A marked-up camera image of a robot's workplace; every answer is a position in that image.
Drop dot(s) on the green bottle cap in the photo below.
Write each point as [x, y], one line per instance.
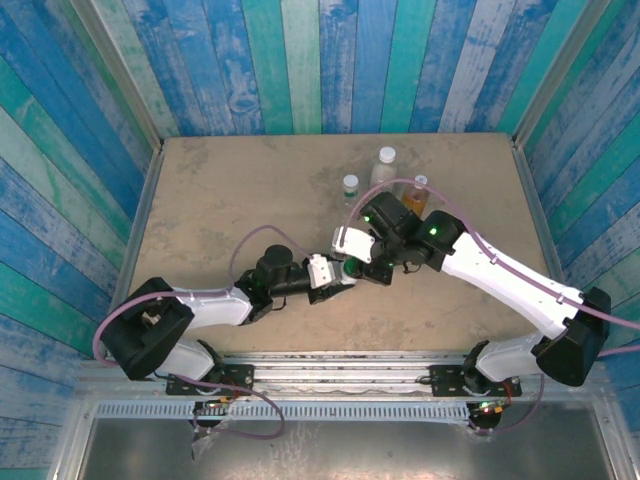
[350, 267]

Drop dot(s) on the orange tea bottle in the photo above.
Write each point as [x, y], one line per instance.
[415, 202]

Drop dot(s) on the small clear bottle green label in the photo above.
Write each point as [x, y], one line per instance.
[350, 197]

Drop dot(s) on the plain white bottle cap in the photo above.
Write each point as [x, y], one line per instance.
[386, 153]
[350, 181]

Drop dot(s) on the large clear plastic bottle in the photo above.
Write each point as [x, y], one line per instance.
[382, 172]

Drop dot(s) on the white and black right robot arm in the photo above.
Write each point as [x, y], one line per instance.
[500, 270]

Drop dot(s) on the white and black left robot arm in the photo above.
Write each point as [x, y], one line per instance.
[215, 307]

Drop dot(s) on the small controller circuit board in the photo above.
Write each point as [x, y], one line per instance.
[215, 404]
[492, 407]

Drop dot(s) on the steel sheet panel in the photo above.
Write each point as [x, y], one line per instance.
[375, 450]

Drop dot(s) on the clear plastic bag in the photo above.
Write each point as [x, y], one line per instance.
[202, 440]

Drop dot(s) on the black round disc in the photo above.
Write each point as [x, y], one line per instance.
[485, 424]

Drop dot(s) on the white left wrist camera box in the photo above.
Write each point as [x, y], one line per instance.
[322, 272]

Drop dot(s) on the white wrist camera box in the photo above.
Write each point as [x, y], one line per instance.
[352, 245]
[322, 272]

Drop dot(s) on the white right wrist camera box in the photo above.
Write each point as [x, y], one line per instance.
[352, 245]

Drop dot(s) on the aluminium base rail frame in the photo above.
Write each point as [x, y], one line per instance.
[340, 372]

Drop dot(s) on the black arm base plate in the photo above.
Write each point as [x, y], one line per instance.
[235, 375]
[445, 380]

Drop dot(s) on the aluminium table side rail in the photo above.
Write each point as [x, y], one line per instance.
[131, 250]
[543, 225]

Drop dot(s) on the aluminium corner post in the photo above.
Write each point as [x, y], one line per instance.
[123, 75]
[559, 75]

